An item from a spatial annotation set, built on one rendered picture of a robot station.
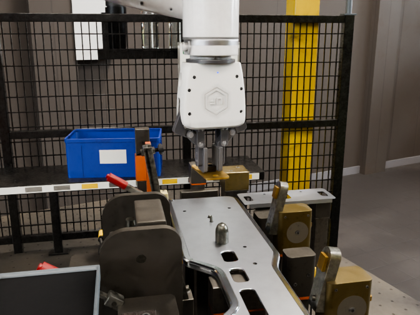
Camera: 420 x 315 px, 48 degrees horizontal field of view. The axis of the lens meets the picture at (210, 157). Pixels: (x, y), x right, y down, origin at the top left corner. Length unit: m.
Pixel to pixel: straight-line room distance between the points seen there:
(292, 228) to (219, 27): 0.69
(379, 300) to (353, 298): 0.64
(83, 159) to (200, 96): 0.91
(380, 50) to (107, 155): 4.00
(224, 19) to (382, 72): 4.59
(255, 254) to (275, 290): 0.16
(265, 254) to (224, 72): 0.52
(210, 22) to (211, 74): 0.07
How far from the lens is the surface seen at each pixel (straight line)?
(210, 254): 1.09
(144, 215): 0.81
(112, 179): 1.18
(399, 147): 5.79
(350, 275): 0.95
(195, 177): 1.49
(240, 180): 1.49
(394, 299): 1.60
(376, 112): 5.26
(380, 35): 5.16
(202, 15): 0.69
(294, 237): 1.25
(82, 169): 1.57
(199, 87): 0.70
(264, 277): 1.00
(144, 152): 1.16
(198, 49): 0.69
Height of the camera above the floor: 1.49
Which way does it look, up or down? 15 degrees down
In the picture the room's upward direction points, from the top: straight up
